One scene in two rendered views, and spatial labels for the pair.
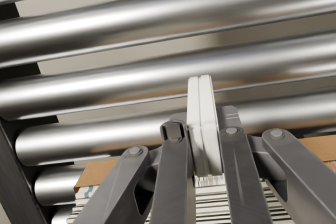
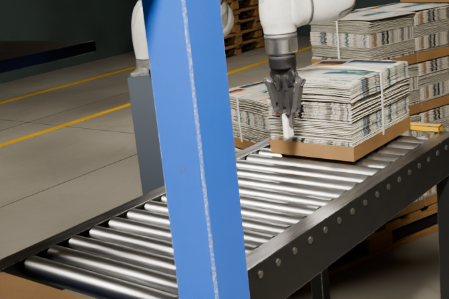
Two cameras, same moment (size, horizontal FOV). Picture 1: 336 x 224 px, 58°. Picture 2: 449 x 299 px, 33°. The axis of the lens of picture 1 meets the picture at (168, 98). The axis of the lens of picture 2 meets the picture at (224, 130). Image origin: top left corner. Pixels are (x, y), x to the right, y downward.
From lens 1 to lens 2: 2.01 m
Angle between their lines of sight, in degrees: 65
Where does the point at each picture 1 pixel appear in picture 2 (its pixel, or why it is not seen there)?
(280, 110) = (283, 161)
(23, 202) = (397, 162)
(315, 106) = (274, 160)
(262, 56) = (276, 167)
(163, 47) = not seen: outside the picture
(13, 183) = (393, 165)
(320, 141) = (279, 150)
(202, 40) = not seen: outside the picture
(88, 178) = (349, 151)
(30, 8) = not seen: outside the picture
